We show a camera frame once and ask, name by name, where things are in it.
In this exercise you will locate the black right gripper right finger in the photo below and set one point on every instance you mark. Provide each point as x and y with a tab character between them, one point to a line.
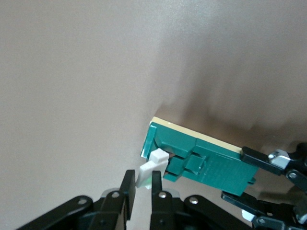
157	196

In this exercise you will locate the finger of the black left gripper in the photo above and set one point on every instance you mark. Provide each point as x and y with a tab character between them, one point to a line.
275	215
259	159

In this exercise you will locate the green terminal block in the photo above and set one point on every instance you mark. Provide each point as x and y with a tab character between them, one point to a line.
216	165

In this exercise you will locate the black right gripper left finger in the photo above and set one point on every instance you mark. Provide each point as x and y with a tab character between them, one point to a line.
128	191

